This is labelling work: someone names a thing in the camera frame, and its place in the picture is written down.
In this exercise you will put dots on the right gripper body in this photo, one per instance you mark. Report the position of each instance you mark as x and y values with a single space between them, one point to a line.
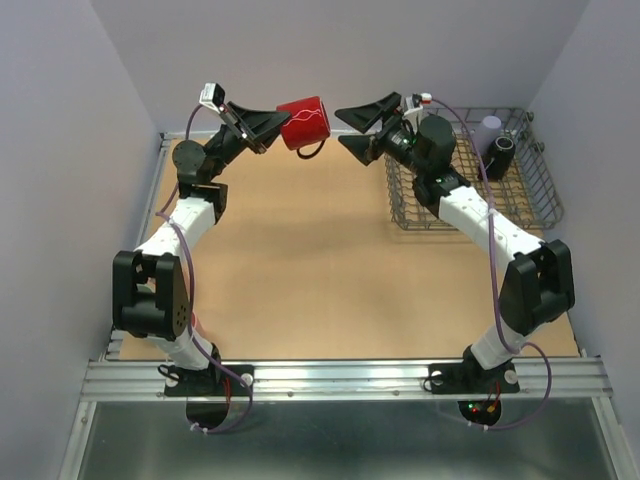
396 142

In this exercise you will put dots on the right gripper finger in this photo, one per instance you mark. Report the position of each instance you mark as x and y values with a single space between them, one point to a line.
364 148
362 118

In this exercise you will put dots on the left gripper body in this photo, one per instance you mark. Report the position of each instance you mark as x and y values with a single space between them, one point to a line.
235 126

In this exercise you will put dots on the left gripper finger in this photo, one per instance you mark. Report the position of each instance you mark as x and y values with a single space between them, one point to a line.
259 122
263 143

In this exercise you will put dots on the red mug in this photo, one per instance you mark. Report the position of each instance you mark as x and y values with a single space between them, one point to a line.
307 129

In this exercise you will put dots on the lavender plastic cup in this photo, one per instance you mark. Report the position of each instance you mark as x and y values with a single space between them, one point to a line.
489 128

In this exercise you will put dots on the black mug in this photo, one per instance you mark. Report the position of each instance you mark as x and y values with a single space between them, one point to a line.
498 157

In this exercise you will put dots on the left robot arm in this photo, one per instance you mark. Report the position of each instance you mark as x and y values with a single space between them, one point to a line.
153 285

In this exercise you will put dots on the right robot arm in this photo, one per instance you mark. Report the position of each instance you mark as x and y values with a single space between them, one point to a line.
531 280

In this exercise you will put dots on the pink cup near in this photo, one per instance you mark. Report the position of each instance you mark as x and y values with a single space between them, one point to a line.
197 327

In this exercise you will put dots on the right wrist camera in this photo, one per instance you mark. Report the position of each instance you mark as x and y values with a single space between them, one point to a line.
414 105

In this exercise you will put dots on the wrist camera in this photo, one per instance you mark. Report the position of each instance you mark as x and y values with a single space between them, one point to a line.
414 105
212 97

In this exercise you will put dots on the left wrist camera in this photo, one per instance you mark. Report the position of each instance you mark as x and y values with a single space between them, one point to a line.
212 97

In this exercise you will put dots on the grey wire dish rack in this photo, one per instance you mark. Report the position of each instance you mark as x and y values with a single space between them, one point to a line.
526 194

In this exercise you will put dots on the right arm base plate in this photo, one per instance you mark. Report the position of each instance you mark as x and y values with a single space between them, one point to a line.
468 378

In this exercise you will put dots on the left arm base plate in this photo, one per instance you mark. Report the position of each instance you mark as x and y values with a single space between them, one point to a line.
210 382

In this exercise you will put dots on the aluminium rail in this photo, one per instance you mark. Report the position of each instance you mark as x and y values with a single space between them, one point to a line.
341 380

